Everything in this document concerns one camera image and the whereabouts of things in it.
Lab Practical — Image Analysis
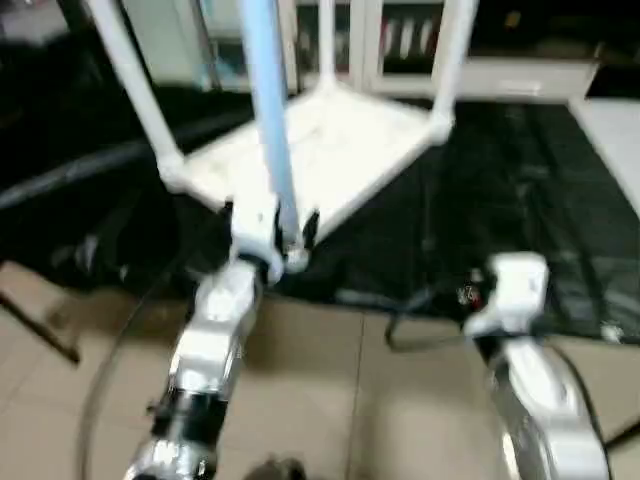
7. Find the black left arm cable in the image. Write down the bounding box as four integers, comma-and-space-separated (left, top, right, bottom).
77, 198, 236, 480

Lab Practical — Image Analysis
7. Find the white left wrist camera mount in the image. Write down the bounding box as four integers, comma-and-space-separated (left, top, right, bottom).
227, 192, 287, 287

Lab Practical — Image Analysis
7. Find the black desk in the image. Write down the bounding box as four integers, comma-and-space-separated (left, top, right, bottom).
587, 29, 640, 100

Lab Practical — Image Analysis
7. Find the black metal table frame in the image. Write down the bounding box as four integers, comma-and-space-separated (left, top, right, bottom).
607, 419, 640, 446

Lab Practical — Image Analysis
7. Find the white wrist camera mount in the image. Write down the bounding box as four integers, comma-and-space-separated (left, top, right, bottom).
227, 192, 287, 287
463, 252, 550, 337

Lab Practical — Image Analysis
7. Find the white glass door cabinet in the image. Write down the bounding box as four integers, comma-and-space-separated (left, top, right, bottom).
277, 0, 481, 96

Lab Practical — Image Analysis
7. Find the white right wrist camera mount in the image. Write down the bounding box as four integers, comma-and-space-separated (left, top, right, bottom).
463, 252, 550, 337

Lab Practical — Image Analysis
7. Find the black work mat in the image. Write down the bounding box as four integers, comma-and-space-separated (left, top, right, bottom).
0, 82, 640, 346

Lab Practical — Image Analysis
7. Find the white plastic table top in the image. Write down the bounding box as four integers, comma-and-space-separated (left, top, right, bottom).
159, 82, 456, 276

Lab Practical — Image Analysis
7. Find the white drawer unit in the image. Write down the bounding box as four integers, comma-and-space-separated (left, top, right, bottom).
459, 54, 599, 99

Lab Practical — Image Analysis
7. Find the black stand leg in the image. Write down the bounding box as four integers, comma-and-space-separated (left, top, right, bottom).
0, 287, 81, 364

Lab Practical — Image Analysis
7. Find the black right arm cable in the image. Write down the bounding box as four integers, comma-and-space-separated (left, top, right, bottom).
384, 287, 481, 351

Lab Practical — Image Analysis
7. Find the glass tank with dark frame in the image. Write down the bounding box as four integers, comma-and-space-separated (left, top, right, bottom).
197, 0, 251, 94

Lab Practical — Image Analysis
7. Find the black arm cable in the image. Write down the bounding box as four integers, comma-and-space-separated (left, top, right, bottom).
77, 198, 236, 480
384, 287, 481, 351

